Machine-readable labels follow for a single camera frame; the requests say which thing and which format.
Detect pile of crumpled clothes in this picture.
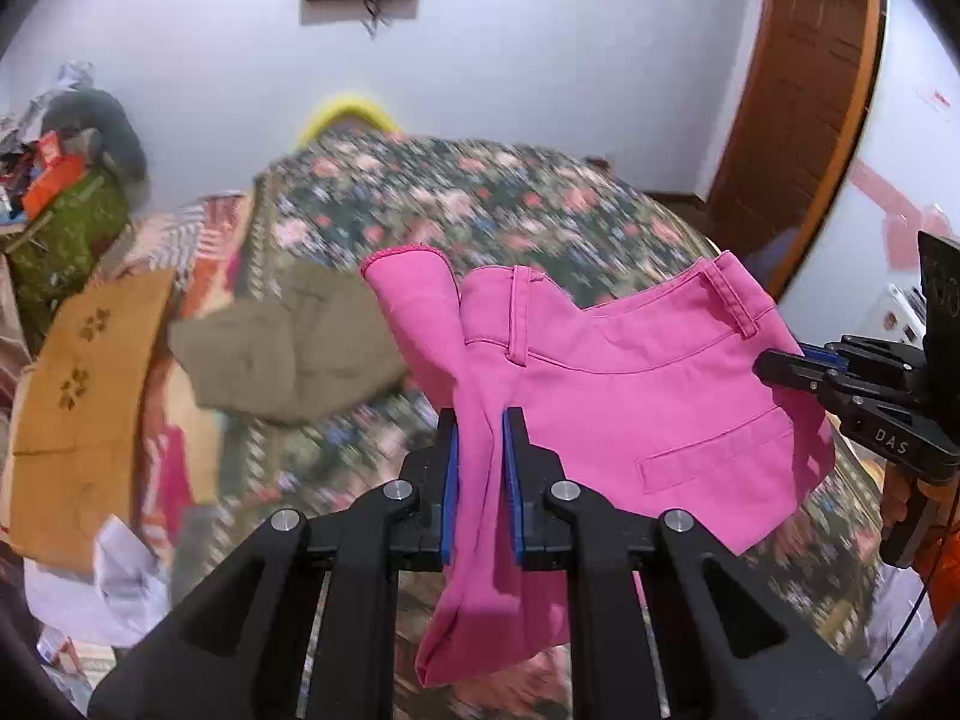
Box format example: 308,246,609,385
0,58,98,166

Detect white paper sheets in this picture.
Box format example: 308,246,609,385
22,516,175,650

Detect person's right forearm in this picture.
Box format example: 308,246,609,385
909,474,960,629

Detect dark floral blanket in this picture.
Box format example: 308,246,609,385
139,126,890,720

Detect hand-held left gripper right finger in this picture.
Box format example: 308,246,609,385
502,406,878,720

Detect white stickered appliance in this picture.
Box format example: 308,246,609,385
874,283,929,350

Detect striped pink cloth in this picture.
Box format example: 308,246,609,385
94,191,250,297

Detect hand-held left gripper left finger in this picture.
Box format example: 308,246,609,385
90,409,460,720

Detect wooden lap desk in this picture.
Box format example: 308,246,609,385
9,268,179,572

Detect orange box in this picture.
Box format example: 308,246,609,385
20,154,85,220

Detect white heart-print wardrobe door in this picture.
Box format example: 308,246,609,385
776,0,960,361

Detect pink pants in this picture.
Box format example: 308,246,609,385
361,244,836,689

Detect black cable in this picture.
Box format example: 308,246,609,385
861,577,932,685

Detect olive green pants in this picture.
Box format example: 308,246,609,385
168,262,410,425

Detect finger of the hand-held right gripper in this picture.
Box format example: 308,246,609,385
799,336,925,374
754,349,850,403

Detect person's right hand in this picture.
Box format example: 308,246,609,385
880,463,914,535

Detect brown wooden door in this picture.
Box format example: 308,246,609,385
705,0,888,302

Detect green fabric hamper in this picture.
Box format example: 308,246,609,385
0,171,133,350

